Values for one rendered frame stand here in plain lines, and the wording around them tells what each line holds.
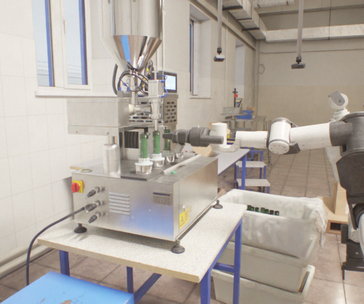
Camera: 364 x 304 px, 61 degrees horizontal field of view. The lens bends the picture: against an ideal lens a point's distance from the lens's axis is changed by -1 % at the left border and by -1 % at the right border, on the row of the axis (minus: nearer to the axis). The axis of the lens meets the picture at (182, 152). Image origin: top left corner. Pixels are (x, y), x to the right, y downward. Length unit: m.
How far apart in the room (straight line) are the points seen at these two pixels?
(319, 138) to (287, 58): 10.33
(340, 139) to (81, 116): 1.01
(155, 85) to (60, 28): 2.49
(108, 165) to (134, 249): 0.35
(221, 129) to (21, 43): 1.91
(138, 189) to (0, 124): 1.60
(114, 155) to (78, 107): 0.25
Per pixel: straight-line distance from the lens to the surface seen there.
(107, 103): 1.30
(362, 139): 1.22
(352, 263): 1.86
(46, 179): 2.96
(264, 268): 2.05
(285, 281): 2.06
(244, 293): 2.19
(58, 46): 3.66
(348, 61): 11.52
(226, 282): 2.20
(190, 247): 1.30
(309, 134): 1.26
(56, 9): 3.74
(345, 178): 1.42
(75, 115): 1.40
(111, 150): 1.31
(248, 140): 1.31
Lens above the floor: 1.33
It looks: 9 degrees down
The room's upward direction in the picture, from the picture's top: straight up
